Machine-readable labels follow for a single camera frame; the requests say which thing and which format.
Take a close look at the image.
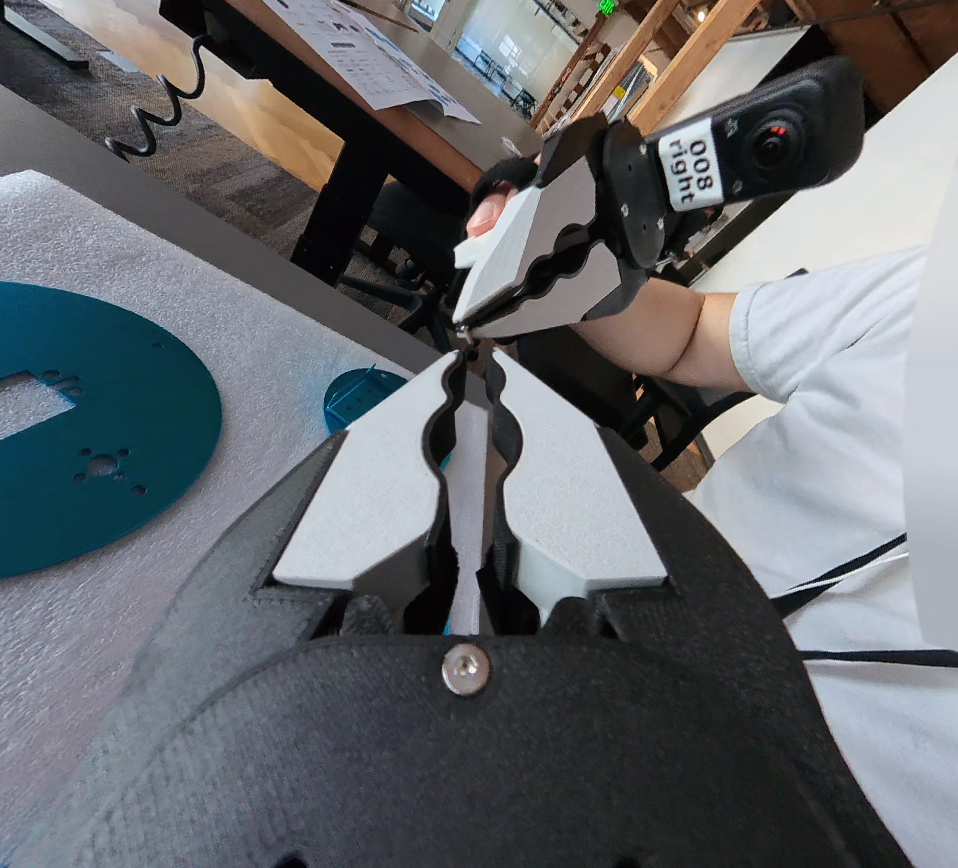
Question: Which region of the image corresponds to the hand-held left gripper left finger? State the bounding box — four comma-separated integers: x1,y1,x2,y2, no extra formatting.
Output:
271,350,468,631

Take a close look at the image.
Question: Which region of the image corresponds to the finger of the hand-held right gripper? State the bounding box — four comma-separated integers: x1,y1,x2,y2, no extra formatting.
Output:
451,156,603,330
464,239,621,341

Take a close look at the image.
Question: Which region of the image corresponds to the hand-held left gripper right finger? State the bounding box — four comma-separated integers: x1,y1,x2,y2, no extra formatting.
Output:
482,349,669,633

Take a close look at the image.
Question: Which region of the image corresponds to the person's right forearm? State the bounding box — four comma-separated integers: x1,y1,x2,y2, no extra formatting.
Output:
572,275,753,394

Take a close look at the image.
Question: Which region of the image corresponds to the person's right hand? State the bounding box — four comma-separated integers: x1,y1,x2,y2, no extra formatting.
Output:
464,186,519,240

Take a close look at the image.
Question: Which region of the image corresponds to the small blue round metal part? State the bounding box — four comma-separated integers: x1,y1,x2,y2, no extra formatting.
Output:
323,364,409,435

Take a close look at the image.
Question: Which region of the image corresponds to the large blue metal disc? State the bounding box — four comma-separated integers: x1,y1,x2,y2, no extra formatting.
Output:
0,282,224,579

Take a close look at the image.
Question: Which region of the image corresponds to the white foam sheet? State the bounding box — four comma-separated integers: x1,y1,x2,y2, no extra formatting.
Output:
0,170,450,757

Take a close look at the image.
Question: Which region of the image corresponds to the person in white shirt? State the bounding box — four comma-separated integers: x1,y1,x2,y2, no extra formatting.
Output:
685,247,958,868

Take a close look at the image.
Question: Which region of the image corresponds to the printed paper sheet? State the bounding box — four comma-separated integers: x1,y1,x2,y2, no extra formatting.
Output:
166,0,481,126

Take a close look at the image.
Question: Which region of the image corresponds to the wooden post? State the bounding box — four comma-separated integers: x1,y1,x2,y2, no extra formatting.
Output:
629,0,835,136
535,0,738,136

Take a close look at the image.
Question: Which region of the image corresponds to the black lanyard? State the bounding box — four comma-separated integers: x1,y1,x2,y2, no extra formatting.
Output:
771,533,958,668

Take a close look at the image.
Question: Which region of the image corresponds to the black coiled cable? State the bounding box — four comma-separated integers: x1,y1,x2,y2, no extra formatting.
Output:
105,33,207,158

